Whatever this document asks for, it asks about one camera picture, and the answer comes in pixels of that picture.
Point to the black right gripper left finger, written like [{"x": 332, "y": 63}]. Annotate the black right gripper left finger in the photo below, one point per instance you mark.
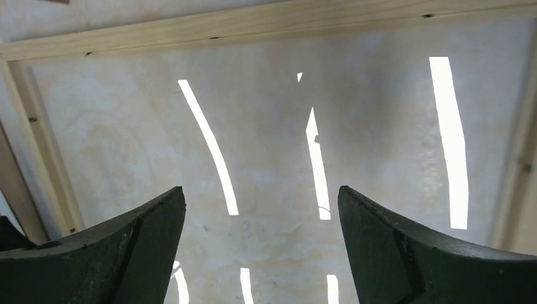
[{"x": 126, "y": 259}]

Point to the brown cardboard backing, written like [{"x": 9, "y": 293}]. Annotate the brown cardboard backing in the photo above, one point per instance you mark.
[{"x": 15, "y": 191}]

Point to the light wooden picture frame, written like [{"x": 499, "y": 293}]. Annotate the light wooden picture frame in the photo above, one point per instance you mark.
[{"x": 35, "y": 33}]

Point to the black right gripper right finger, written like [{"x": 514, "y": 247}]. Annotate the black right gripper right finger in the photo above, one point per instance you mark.
[{"x": 396, "y": 260}]

